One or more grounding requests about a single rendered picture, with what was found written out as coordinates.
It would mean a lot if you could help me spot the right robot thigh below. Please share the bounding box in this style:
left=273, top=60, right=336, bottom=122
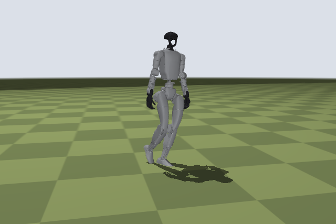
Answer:
left=153, top=91, right=169, bottom=134

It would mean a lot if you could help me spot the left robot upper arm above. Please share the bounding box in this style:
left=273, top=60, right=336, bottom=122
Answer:
left=179, top=54, right=187, bottom=79

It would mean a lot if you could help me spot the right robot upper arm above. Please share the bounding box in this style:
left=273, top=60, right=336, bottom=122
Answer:
left=152, top=50, right=164, bottom=76

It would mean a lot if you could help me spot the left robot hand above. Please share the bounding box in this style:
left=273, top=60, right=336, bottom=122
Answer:
left=183, top=91, right=190, bottom=109

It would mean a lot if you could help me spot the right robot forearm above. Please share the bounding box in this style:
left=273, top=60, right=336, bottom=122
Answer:
left=146, top=69, right=156, bottom=94

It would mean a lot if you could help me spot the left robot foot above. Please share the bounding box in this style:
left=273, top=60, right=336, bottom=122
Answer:
left=156, top=157, right=174, bottom=167

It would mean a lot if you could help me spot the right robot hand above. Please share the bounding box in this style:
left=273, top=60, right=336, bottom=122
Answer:
left=146, top=89, right=155, bottom=109

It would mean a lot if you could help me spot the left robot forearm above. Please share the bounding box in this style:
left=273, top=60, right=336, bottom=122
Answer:
left=180, top=78, right=188, bottom=95

